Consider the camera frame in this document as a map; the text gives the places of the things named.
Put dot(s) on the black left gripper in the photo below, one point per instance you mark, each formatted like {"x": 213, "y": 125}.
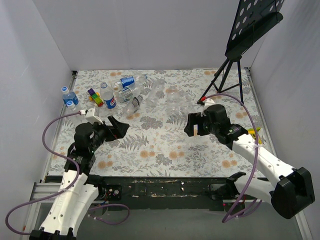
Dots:
{"x": 110, "y": 130}

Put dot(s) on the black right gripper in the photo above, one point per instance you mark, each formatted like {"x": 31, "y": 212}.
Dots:
{"x": 197, "y": 126}

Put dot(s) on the Pepsi plastic bottle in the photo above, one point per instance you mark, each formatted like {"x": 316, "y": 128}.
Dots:
{"x": 107, "y": 96}
{"x": 124, "y": 82}

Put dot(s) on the Pocari Sweat plastic bottle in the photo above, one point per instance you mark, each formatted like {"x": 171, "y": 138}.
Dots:
{"x": 70, "y": 96}

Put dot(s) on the Pocari Sweat cap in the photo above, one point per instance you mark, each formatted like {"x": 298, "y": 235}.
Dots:
{"x": 65, "y": 90}

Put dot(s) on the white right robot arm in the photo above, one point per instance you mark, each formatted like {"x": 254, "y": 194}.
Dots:
{"x": 289, "y": 190}

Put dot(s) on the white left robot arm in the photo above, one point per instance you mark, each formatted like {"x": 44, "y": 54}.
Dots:
{"x": 78, "y": 190}

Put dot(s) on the clear bottle black label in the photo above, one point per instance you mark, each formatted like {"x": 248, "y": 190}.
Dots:
{"x": 132, "y": 106}

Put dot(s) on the small labelled clear bottle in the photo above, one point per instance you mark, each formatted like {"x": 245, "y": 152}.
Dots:
{"x": 128, "y": 92}

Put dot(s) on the tall clear plastic bottle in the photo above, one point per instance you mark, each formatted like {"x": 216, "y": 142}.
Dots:
{"x": 157, "y": 89}

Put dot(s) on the colourful toy block car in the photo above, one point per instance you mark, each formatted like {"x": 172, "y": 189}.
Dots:
{"x": 95, "y": 97}

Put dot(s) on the yellow green toy blocks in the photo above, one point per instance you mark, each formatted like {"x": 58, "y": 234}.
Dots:
{"x": 255, "y": 134}

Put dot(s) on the black music stand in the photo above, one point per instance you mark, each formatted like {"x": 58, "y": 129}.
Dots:
{"x": 253, "y": 19}

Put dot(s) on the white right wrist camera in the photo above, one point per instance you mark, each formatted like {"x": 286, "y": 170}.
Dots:
{"x": 207, "y": 101}

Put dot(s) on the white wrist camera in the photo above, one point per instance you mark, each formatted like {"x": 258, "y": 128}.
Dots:
{"x": 91, "y": 115}
{"x": 207, "y": 101}

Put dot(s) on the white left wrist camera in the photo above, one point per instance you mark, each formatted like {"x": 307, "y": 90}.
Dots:
{"x": 91, "y": 115}

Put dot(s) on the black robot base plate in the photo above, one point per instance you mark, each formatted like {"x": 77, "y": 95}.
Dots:
{"x": 158, "y": 193}

